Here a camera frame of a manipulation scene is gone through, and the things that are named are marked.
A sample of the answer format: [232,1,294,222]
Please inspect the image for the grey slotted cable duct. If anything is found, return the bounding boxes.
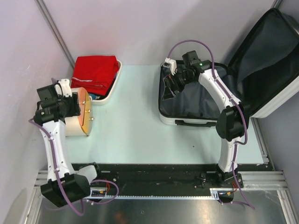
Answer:
[88,188,234,200]

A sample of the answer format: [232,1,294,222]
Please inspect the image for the left aluminium corner post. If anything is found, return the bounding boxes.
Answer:
[34,0,75,69]

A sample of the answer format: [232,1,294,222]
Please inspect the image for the aluminium corner post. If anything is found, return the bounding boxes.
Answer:
[271,0,283,9]
[34,0,75,69]

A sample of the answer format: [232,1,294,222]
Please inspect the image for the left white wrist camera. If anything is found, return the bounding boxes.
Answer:
[54,79,72,98]

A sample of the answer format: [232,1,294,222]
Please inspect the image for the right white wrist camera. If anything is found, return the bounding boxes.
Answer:
[162,58,177,75]

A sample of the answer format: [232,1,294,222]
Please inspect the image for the aluminium frame rail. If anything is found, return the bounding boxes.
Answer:
[34,170,289,191]

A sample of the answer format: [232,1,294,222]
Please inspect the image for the teal cream patterned towel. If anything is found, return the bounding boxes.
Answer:
[89,93,100,100]

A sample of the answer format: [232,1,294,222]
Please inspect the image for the cream oval tray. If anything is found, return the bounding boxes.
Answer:
[89,59,122,105]

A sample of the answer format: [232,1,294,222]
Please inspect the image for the black white space suitcase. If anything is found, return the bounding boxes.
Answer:
[158,8,299,126]

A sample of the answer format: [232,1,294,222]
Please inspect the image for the purple cable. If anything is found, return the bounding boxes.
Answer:
[168,40,256,210]
[28,118,120,216]

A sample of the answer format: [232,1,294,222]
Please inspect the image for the right aluminium corner post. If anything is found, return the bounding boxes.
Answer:
[271,0,283,9]

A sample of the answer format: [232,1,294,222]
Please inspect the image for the cream cylindrical bucket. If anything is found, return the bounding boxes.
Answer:
[65,88,85,136]

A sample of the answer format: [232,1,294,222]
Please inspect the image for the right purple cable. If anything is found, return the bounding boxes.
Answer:
[168,40,256,210]

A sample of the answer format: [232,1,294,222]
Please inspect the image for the red shirt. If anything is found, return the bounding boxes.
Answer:
[71,56,119,96]

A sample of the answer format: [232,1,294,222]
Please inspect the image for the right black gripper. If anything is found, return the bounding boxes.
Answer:
[162,69,195,101]

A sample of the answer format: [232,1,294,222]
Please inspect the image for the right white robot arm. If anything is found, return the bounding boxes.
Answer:
[161,50,250,187]

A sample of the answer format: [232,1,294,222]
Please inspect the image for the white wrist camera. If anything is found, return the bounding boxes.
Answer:
[54,79,72,98]
[162,58,177,75]

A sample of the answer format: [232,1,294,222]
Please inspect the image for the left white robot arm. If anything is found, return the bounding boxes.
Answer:
[29,79,103,207]

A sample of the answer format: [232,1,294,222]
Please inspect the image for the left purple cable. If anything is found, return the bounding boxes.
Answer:
[28,118,120,216]

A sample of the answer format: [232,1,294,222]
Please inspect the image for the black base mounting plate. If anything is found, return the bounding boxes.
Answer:
[70,163,276,189]

